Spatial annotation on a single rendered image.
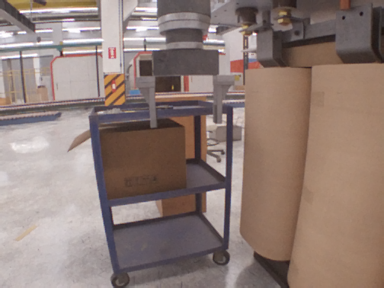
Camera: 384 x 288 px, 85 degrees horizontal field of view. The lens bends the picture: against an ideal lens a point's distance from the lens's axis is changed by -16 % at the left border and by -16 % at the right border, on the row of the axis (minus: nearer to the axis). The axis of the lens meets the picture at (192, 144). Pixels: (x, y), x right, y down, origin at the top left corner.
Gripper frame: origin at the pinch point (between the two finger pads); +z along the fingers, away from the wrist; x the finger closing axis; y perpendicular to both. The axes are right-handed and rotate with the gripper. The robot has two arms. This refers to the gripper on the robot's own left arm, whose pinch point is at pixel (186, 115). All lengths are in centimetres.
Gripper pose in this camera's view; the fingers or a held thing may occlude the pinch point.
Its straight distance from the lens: 51.4
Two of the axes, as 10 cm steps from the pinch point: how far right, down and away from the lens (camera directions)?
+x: 9.8, -0.6, 1.7
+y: 1.8, 2.4, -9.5
